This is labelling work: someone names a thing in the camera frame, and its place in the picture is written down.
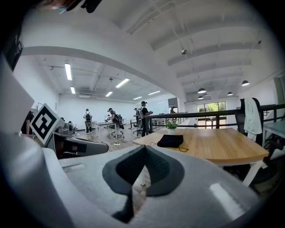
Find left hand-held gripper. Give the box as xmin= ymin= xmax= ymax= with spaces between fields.
xmin=29 ymin=102 xmax=110 ymax=159

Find row of ceiling tube lights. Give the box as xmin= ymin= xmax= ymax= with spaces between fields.
xmin=64 ymin=63 xmax=161 ymax=101

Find black office chair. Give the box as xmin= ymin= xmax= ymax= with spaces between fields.
xmin=235 ymin=98 xmax=268 ymax=145

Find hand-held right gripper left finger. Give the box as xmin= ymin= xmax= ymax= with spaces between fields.
xmin=58 ymin=145 xmax=146 ymax=228

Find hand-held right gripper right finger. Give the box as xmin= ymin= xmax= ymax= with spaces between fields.
xmin=139 ymin=145 xmax=261 ymax=228

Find black drawstring cloth bag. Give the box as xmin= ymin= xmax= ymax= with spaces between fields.
xmin=150 ymin=134 xmax=189 ymax=152

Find white garment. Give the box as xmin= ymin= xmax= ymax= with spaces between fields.
xmin=244 ymin=98 xmax=263 ymax=141

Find green plant in white pot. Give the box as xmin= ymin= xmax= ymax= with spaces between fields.
xmin=166 ymin=121 xmax=179 ymax=135

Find white desk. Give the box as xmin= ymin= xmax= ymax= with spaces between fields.
xmin=94 ymin=121 xmax=116 ymax=143

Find glass door with windows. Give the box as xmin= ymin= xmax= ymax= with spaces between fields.
xmin=197 ymin=102 xmax=227 ymax=130

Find light grey desk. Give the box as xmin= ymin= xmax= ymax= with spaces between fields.
xmin=262 ymin=121 xmax=285 ymax=147

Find wooden table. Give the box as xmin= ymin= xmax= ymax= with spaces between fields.
xmin=144 ymin=103 xmax=285 ymax=136

